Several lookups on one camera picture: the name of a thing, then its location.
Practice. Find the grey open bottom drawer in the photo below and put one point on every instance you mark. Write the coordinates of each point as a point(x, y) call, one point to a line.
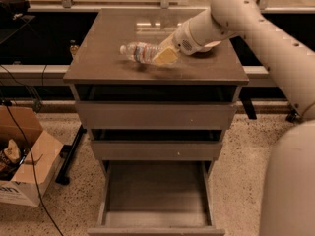
point(156, 198)

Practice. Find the clear plastic water bottle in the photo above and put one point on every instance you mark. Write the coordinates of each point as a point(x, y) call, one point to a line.
point(140, 52)

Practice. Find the grey middle drawer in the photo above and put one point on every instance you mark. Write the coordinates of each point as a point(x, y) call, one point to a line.
point(156, 151)

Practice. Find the open cardboard box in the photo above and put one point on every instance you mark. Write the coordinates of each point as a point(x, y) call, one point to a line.
point(40, 156)

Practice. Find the grey top drawer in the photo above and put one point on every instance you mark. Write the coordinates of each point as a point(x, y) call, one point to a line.
point(155, 116)

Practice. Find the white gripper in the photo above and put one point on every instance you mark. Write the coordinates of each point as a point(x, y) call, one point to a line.
point(182, 40)

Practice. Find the black table leg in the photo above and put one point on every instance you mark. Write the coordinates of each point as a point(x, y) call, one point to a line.
point(67, 153)

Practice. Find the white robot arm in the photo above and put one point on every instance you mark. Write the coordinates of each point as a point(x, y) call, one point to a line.
point(288, 202)

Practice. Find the grey drawer cabinet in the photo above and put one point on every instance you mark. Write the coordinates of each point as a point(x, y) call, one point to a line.
point(99, 73)

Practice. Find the black bag on desk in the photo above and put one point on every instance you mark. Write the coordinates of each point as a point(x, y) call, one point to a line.
point(10, 8)

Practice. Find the small bottle behind cabinet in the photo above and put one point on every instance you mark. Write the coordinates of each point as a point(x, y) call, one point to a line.
point(74, 47)

